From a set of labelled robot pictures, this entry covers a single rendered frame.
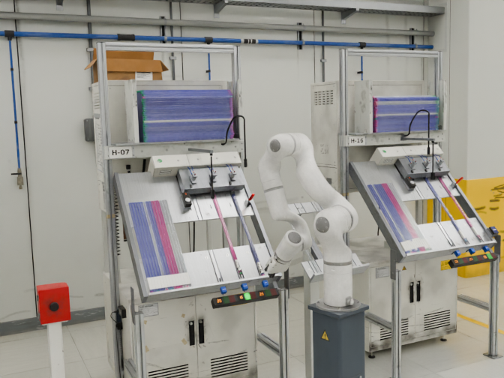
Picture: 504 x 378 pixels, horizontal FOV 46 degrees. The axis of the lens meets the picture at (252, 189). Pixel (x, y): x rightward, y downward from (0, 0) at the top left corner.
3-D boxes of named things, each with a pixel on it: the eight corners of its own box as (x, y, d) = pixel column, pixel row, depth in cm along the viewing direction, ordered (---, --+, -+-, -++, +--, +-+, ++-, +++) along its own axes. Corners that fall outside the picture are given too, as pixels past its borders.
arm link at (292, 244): (289, 242, 274) (272, 247, 270) (299, 226, 265) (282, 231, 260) (298, 258, 271) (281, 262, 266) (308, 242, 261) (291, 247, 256)
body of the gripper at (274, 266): (275, 264, 267) (268, 276, 276) (295, 261, 272) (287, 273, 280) (270, 250, 271) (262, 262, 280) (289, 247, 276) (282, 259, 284)
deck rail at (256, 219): (278, 281, 300) (282, 275, 296) (274, 282, 300) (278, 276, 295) (236, 171, 338) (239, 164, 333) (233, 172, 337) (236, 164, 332)
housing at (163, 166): (235, 178, 335) (242, 162, 325) (150, 184, 315) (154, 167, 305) (231, 167, 340) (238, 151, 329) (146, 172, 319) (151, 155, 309)
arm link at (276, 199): (289, 185, 277) (307, 249, 275) (259, 192, 269) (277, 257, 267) (299, 181, 269) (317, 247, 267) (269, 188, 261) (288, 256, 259)
